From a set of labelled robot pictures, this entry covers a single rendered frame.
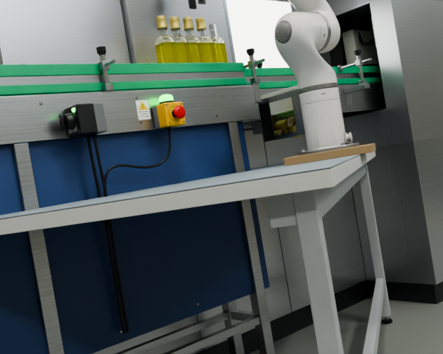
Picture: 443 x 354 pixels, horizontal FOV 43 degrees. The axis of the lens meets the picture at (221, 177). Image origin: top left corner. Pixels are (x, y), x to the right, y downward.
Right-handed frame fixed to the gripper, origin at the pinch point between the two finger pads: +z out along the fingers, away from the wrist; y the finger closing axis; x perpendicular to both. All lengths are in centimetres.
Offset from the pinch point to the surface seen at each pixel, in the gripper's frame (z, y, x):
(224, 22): 3.4, -12.3, 23.3
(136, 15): 2.3, -12.2, -19.3
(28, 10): 2, -15, -58
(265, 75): 29.0, 4.1, 25.4
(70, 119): 43, 22, -68
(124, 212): 67, 66, -81
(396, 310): 139, 8, 82
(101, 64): 27, 16, -53
